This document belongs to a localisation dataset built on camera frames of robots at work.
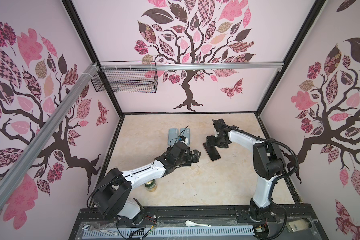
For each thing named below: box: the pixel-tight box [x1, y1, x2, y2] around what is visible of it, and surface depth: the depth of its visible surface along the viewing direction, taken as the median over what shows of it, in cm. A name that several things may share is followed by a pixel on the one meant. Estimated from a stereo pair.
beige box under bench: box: [285, 217, 312, 233], surface depth 70 cm
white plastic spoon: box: [185, 220, 212, 227], surface depth 73 cm
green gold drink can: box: [144, 179, 158, 192], surface depth 77 cm
